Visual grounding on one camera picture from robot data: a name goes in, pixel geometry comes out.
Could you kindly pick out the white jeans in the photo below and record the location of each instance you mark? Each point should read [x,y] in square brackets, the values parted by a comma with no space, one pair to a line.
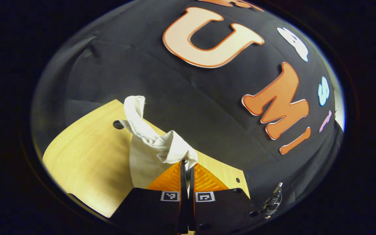
[145,156]

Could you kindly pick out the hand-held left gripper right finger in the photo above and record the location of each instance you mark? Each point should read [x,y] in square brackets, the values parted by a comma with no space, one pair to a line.
[224,209]

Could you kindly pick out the metal clamp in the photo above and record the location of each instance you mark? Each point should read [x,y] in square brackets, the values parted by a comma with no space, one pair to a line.
[274,199]

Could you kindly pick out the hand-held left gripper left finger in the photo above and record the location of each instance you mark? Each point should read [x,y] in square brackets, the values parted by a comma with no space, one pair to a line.
[148,209]

